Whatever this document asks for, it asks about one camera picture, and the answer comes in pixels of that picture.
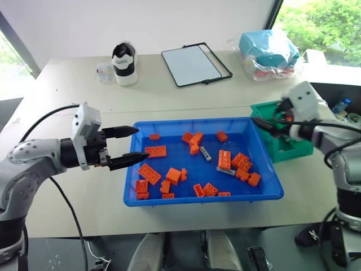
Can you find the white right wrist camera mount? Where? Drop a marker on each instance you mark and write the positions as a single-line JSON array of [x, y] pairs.
[[306, 98]]

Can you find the black shoe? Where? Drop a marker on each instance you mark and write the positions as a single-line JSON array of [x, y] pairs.
[[308, 237]]

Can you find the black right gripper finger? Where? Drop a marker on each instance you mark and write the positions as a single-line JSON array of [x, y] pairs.
[[266, 124], [285, 103]]

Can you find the clear plastic bag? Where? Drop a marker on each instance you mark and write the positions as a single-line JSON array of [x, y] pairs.
[[265, 70]]

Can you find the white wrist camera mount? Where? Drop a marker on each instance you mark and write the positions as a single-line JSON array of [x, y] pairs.
[[306, 98], [84, 121]]

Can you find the large orange building brick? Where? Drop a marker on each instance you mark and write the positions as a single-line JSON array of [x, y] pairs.
[[242, 161], [224, 160]]

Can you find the black framed whiteboard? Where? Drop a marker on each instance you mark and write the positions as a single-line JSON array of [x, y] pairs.
[[191, 65]]

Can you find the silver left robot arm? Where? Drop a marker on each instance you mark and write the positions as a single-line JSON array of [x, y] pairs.
[[25, 166]]

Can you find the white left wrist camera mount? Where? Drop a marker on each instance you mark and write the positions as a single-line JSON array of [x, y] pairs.
[[84, 121]]

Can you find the large flat orange brick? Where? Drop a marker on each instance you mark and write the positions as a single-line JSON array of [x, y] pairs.
[[149, 174], [156, 152]]

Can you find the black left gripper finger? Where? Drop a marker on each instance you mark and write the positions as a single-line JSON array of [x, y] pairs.
[[121, 132], [129, 158]]

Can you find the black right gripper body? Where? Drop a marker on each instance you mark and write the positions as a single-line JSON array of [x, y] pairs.
[[286, 124]]

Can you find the blue plastic bin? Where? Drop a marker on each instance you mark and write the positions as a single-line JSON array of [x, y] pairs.
[[180, 161]]

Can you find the small orange building brick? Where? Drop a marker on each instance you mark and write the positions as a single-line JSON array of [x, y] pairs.
[[184, 174], [168, 195], [224, 194], [154, 137], [194, 149]]

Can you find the black floor device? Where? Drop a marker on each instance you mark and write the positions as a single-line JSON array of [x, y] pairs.
[[257, 258]]

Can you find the grey rounded robot leg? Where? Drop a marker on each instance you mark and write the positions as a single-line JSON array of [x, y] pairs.
[[146, 254], [222, 252]]

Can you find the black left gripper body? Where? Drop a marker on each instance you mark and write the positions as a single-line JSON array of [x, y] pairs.
[[97, 149]]

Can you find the black and white sneaker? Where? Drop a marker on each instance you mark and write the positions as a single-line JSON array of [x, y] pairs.
[[125, 67]]

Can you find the white box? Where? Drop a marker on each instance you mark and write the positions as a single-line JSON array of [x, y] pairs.
[[315, 57]]

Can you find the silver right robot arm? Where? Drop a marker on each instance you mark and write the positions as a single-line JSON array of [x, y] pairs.
[[345, 172]]

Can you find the green plastic bin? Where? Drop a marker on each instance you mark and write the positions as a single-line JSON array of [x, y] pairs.
[[293, 153]]

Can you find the plastic bottle blue cap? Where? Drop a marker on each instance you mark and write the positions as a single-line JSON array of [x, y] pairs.
[[341, 105]]

